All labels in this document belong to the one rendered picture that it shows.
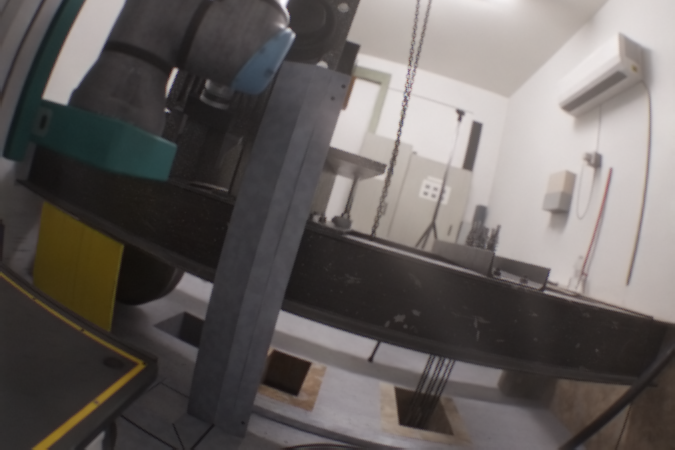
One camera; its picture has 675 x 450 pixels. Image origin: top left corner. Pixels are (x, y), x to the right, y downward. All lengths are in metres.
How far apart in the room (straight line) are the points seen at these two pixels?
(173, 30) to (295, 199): 0.51
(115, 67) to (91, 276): 0.95
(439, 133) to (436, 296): 3.63
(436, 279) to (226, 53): 0.80
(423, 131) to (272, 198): 3.75
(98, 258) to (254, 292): 0.63
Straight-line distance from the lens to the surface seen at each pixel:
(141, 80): 0.47
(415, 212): 4.06
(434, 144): 4.45
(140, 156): 0.45
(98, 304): 1.31
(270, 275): 0.85
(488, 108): 4.80
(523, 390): 2.11
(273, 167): 0.85
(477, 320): 1.06
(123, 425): 1.02
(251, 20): 0.50
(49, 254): 1.51
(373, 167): 1.05
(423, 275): 0.99
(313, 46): 1.07
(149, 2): 0.50
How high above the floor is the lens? 0.71
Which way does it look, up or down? 3 degrees up
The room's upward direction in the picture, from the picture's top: 17 degrees clockwise
